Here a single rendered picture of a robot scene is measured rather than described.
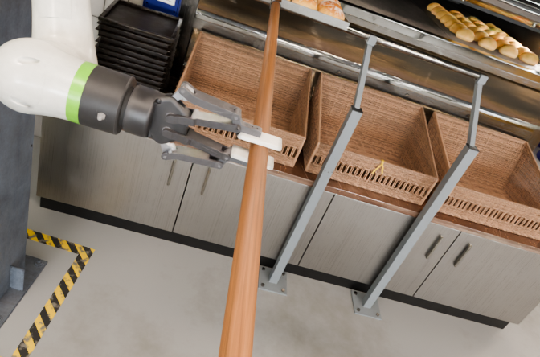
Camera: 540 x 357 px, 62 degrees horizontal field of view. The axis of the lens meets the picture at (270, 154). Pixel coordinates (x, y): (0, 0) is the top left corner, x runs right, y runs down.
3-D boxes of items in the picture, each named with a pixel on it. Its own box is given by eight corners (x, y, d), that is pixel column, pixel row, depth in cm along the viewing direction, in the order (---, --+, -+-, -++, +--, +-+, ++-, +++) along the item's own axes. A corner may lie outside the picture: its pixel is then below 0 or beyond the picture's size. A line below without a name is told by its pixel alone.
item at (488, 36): (423, 7, 274) (428, -2, 271) (492, 33, 281) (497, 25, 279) (456, 38, 223) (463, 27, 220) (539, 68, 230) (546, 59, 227)
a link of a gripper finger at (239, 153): (231, 153, 70) (230, 157, 70) (273, 167, 71) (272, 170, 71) (233, 143, 72) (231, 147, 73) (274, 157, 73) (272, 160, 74)
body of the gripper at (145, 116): (141, 72, 69) (199, 92, 70) (131, 119, 73) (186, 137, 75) (125, 92, 62) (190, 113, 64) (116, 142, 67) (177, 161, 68)
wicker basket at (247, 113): (185, 82, 221) (198, 29, 207) (292, 116, 230) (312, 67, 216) (162, 129, 180) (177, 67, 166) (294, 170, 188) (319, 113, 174)
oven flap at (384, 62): (196, 12, 204) (209, -32, 200) (534, 129, 231) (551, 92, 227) (195, 11, 200) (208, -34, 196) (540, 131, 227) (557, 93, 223)
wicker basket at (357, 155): (298, 118, 230) (319, 70, 216) (398, 149, 239) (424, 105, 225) (303, 172, 189) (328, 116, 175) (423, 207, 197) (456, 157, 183)
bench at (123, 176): (79, 149, 245) (93, 51, 216) (471, 260, 281) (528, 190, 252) (30, 215, 197) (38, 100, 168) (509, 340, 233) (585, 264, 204)
